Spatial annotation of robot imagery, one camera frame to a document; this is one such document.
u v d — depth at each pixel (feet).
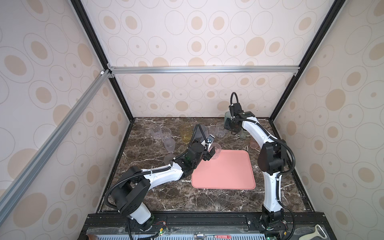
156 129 3.60
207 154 2.44
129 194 1.42
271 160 1.88
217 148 3.15
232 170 2.95
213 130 3.49
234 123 2.40
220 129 3.70
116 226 2.40
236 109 2.52
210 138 2.29
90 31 2.45
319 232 2.33
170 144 3.28
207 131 3.50
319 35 2.51
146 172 1.57
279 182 1.95
